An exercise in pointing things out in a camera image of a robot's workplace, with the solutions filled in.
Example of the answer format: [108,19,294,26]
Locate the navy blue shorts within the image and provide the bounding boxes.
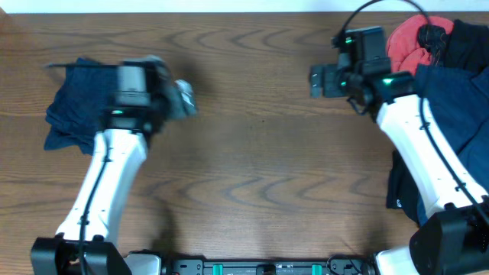
[44,57,118,155]

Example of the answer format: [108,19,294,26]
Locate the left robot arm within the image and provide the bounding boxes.
[31,56,197,274]

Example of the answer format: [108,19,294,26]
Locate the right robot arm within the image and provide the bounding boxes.
[309,27,488,274]

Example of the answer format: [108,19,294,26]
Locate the red cloth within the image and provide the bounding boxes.
[386,15,454,75]

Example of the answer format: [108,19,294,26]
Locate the dark striped garment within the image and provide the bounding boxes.
[417,24,450,66]

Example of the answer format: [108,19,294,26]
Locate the navy blue shirt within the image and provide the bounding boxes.
[415,65,488,189]

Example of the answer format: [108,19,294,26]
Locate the black garment with logo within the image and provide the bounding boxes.
[386,150,419,224]

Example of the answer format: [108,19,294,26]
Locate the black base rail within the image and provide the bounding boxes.
[160,254,379,275]

